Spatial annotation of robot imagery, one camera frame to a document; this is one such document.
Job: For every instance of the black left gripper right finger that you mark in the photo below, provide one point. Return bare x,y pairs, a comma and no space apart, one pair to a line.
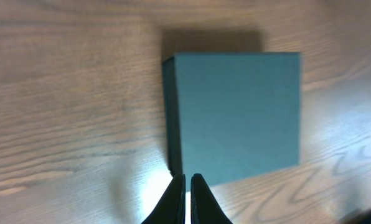
204,206

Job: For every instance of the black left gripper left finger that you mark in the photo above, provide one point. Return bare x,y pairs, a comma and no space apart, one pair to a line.
170,209

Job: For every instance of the dark green box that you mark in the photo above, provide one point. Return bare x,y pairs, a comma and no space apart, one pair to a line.
231,116

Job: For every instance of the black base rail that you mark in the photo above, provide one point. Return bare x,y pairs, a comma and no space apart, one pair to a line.
357,217

